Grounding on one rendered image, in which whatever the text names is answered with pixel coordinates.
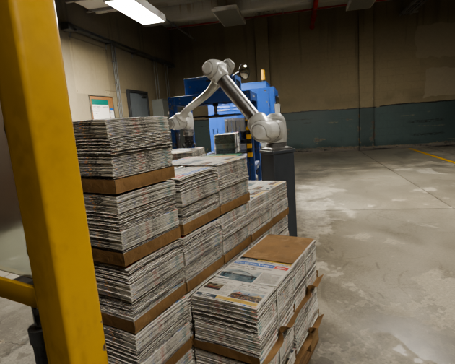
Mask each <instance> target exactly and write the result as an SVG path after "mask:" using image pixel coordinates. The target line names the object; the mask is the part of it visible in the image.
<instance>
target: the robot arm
mask: <svg viewBox="0 0 455 364"><path fill-rule="evenodd" d="M234 68H235V63H234V62H233V61H232V60H231V59H225V60H224V61H220V60H217V59H210V60H208V61H206V62H205V63H204V64H203V66H202V72H203V74H204V76H205V77H207V78H208V79H210V80H211V82H210V84H209V86H208V88H207V89H206V90H205V91H204V92H203V93H202V94H201V95H200V96H198V97H197V98H196V99H195V100H194V101H192V102H191V103H190V104H188V105H187V106H186V107H185V108H184V109H183V110H182V111H181V112H180V113H177V114H175V115H174V116H173V117H171V118H169V120H168V125H169V127H170V128H171V129H173V130H180V129H183V135H184V136H185V137H184V139H185V142H184V144H182V146H183V148H186V146H187V148H189V147H190V148H192V145H194V147H196V144H195V143H194V140H193V135H194V119H193V115H192V113H191V111H192V110H193V109H195V108H196V107H197V106H199V105H200V104H202V103H203V102H204V101H205V100H207V99H208V98H209V97H210V96H211V95H212V94H213V93H214V92H215V91H216V90H217V89H218V88H219V87H221V88H222V90H223V91H224V92H225V94H226V95H227V96H228V97H229V98H230V99H231V101H232V102H233V103H234V104H235V106H236V107H237V108H238V110H239V111H240V112H241V113H242V114H243V115H244V117H245V118H246V119H247V121H248V128H249V130H250V132H251V136H252V137H253V138H254V139H255V140H256V141H258V142H261V143H266V147H265V148H261V150H266V151H272V152H274V151H280V150H291V149H292V147H288V146H287V127H286V121H285V118H284V116H283V115H282V114H281V113H271V114H269V115H268V116H267V115H266V114H265V113H262V112H258V111H257V109H256V108H255V107H254V106H253V105H252V103H251V102H250V101H249V100H248V98H247V97H246V96H245V95H244V94H243V93H242V92H241V90H240V89H239V88H238V86H237V85H236V84H235V83H234V81H233V80H232V79H231V78H230V75H231V74H232V73H233V70H234ZM185 145H186V146H185Z"/></svg>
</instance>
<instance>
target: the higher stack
mask: <svg viewBox="0 0 455 364"><path fill-rule="evenodd" d="M72 123H73V127H74V137H75V142H76V147H77V156H78V161H79V171H80V175H81V178H82V179H98V180H114V182H115V180H117V179H120V178H126V177H129V176H135V175H138V174H142V173H147V172H150V171H154V170H159V169H162V168H168V167H171V166H173V164H172V155H171V154H172V153H171V152H172V150H171V149H172V148H171V146H172V145H171V144H172V142H171V135H170V133H171V132H170V131H168V130H169V128H168V127H169V125H168V120H167V117H162V116H153V117H133V118H106V119H93V120H84V121H72ZM175 190H176V187H175V181H172V180H165V181H161V182H158V183H154V184H150V185H148V186H143V187H140V188H136V189H133V190H130V191H125V192H123V193H119V194H101V193H90V192H83V195H84V204H85V209H86V215H87V224H88V229H89V234H90V243H91V248H95V249H99V250H104V251H112V252H116V253H121V254H124V253H126V252H128V251H130V250H132V249H134V248H136V247H139V246H141V245H143V244H145V243H147V242H149V241H151V240H153V239H155V238H157V237H159V236H161V235H163V234H165V233H167V232H169V231H171V230H173V229H175V228H177V227H178V224H179V221H178V210H177V208H176V203H177V201H175V200H176V195H175V194H176V191H175ZM181 246H182V242H181V240H178V239H177V240H175V241H173V242H171V243H169V244H167V245H166V246H163V247H162V248H159V249H157V250H156V251H154V252H152V253H150V254H148V255H146V256H144V257H143V258H141V259H139V260H137V261H135V262H133V263H132V264H130V265H128V266H119V265H115V264H108V263H104V262H100V261H93V262H94V268H95V276H96V282H97V291H98V296H99V301H100V310H101V312H102V313H106V314H108V315H112V316H115V317H118V318H121V319H125V320H128V321H133V322H135V321H136V320H137V319H139V318H140V317H141V316H143V315H144V314H145V313H146V312H148V311H149V310H150V309H151V308H153V307H154V306H156V305H157V304H158V303H159V302H160V301H161V300H163V299H164V298H166V297H167V296H169V294H171V293H172V292H174V291H175V290H177V289H178V288H179V287H180V286H181V285H183V284H185V283H184V280H185V279H184V271H183V270H184V268H183V267H184V264H183V263H184V260H183V258H182V257H183V251H182V250H183V249H182V247H181ZM187 301H188V299H187V297H186V296H185V295H183V296H182V297H180V298H179V299H178V300H177V301H176V302H174V303H173V304H172V305H171V306H169V307H168V308H167V309H165V310H164V311H163V312H162V313H161V314H160V315H158V316H157V317H156V318H154V319H153V320H152V321H151V322H149V323H148V324H147V325H146V326H145V327H143V328H142V329H141V330H139V331H138V332H137V333H136V334H135V333H132V332H129V331H125V330H123V329H118V328H116V327H113V326H109V325H107V324H103V330H104V335H105V344H106V349H107V354H108V364H164V363H166V362H167V361H168V360H169V359H170V358H171V357H172V356H173V355H174V354H175V353H176V352H177V351H178V350H179V349H180V348H181V347H182V346H183V345H184V344H185V343H186V342H187V341H188V340H189V339H190V334H191V332H190V323H189V322H188V321H189V320H188V317H189V315H188V306H187V305H188V303H187ZM134 328H135V324H134Z"/></svg>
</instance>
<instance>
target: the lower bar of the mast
mask: <svg viewBox="0 0 455 364"><path fill-rule="evenodd" d="M0 297H2V298H6V299H9V300H13V301H15V302H18V303H22V304H25V305H27V306H31V307H33V308H37V309H38V303H37V299H36V295H35V288H34V285H31V284H27V283H24V282H20V281H16V280H14V279H9V278H6V277H1V276H0Z"/></svg>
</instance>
